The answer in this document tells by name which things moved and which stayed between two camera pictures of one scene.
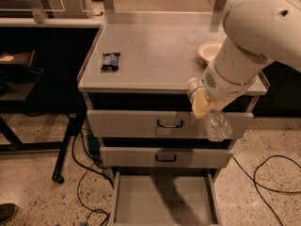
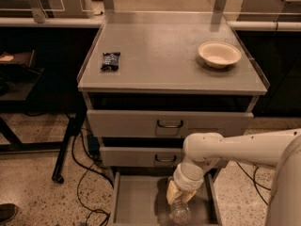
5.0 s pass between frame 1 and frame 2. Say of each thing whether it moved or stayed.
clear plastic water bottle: moved
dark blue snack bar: stayed
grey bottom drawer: stayed
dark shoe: stayed
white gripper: moved
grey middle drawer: stayed
